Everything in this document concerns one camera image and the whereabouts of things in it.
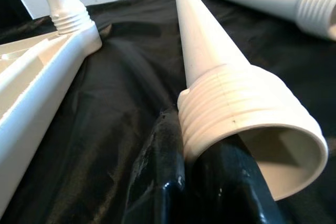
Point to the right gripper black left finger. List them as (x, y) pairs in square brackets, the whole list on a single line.
[(157, 182)]

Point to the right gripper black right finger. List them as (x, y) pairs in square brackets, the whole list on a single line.
[(223, 195)]

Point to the white plastic table top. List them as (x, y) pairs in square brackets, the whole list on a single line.
[(39, 82)]

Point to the black plastic cover sheet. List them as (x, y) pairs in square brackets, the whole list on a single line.
[(118, 77)]

